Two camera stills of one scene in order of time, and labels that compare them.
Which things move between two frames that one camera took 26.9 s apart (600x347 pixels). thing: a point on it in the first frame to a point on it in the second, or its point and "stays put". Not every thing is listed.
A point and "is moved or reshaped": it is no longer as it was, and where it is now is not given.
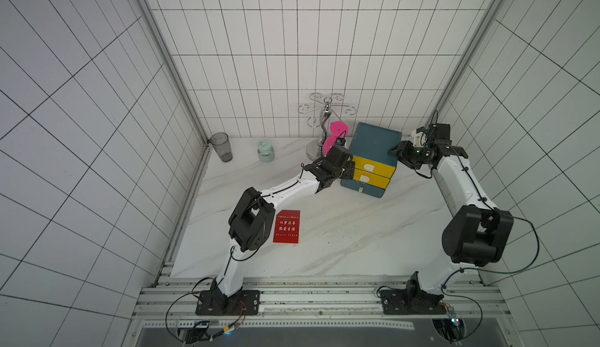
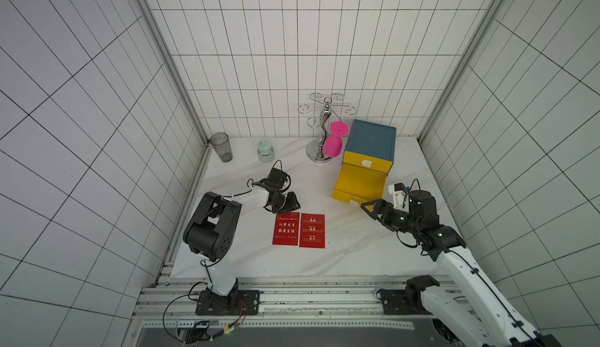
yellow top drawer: (373, 167) is moved or reshaped
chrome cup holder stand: (325, 116) stays put
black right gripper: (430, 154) to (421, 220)
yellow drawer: (371, 178) is moved or reshaped
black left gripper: (349, 171) to (292, 202)
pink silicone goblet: (336, 129) stays put
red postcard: (287, 227) stays put
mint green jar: (266, 152) stays put
